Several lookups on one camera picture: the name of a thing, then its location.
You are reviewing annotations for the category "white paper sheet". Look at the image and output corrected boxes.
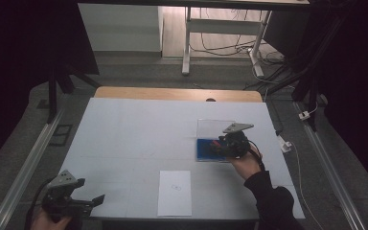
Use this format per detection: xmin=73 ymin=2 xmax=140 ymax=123
xmin=156 ymin=170 xmax=194 ymax=218

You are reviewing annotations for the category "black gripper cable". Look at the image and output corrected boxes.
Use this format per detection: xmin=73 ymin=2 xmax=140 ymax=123
xmin=247 ymin=139 xmax=266 ymax=173
xmin=23 ymin=177 xmax=56 ymax=230

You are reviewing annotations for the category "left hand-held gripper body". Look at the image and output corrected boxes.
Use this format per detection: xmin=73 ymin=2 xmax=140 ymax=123
xmin=40 ymin=170 xmax=94 ymax=222

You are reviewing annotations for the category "bundle of floor cables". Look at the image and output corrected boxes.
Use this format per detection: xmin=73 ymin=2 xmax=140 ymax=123
xmin=190 ymin=8 xmax=296 ymax=91

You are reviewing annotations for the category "black floor frame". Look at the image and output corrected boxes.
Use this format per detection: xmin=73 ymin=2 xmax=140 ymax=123
xmin=48 ymin=124 xmax=74 ymax=148

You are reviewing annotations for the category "white power plug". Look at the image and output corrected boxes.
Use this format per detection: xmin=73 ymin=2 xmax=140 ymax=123
xmin=278 ymin=135 xmax=293 ymax=154

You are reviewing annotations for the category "aluminium rail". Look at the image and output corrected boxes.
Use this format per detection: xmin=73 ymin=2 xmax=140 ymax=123
xmin=292 ymin=101 xmax=367 ymax=230
xmin=0 ymin=107 xmax=65 ymax=230

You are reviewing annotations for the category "white cabinet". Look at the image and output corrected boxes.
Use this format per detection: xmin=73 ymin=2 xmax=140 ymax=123
xmin=78 ymin=3 xmax=165 ymax=53

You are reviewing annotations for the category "blue ink pad box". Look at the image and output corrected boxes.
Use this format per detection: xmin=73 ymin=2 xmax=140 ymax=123
xmin=195 ymin=118 xmax=238 ymax=164

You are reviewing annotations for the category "white cable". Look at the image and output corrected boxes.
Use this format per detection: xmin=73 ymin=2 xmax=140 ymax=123
xmin=289 ymin=141 xmax=325 ymax=230

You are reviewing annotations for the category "black stand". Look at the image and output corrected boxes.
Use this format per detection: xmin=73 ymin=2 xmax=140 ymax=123
xmin=267 ymin=6 xmax=346 ymax=132
xmin=45 ymin=57 xmax=102 ymax=125

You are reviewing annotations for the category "person's left hand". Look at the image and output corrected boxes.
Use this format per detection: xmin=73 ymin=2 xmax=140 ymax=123
xmin=29 ymin=208 xmax=75 ymax=230

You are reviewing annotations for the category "person's right hand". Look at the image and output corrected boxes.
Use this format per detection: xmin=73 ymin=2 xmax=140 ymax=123
xmin=229 ymin=143 xmax=265 ymax=181

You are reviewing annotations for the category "white desk frame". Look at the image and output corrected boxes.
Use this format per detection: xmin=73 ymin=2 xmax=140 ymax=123
xmin=181 ymin=6 xmax=273 ymax=79

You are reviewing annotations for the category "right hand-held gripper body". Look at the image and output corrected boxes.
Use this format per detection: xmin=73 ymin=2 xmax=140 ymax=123
xmin=218 ymin=122 xmax=256 ymax=159

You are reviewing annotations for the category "white table mat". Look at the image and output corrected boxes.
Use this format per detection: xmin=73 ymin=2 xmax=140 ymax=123
xmin=58 ymin=97 xmax=306 ymax=221

